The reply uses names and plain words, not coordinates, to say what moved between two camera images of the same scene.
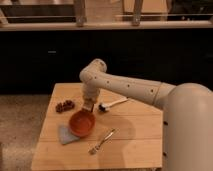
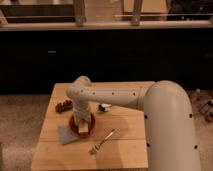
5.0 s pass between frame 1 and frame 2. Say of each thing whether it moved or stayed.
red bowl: stayed
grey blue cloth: stayed
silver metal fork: stayed
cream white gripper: moved
